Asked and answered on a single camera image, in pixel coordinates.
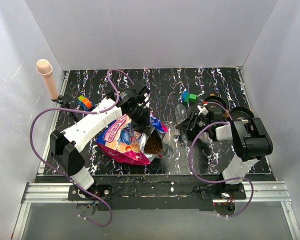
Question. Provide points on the blue green toy blocks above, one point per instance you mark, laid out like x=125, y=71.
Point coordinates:
x=188, y=97

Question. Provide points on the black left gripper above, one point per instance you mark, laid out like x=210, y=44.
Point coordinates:
x=144, y=127

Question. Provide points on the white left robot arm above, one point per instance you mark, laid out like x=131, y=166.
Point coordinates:
x=66, y=146

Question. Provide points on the pink microphone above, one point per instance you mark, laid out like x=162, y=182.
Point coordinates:
x=45, y=69

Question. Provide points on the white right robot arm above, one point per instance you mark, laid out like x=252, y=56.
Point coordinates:
x=251, y=142

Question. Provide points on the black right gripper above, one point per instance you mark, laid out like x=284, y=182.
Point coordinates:
x=187, y=125

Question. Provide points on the black bowl with logo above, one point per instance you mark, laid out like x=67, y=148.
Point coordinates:
x=216, y=100

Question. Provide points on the pink pet food bag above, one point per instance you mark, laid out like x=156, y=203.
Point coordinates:
x=124, y=144

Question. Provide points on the colourful cube toy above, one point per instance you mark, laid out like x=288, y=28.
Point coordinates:
x=85, y=103

